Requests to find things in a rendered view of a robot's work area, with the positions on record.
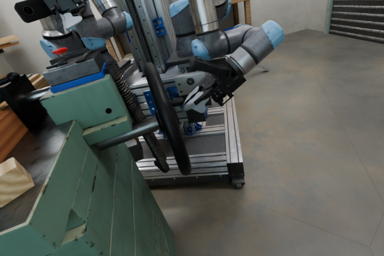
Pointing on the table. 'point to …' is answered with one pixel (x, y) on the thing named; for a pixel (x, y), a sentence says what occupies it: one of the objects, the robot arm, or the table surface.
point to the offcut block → (13, 180)
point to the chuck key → (59, 63)
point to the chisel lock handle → (11, 78)
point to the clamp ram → (24, 100)
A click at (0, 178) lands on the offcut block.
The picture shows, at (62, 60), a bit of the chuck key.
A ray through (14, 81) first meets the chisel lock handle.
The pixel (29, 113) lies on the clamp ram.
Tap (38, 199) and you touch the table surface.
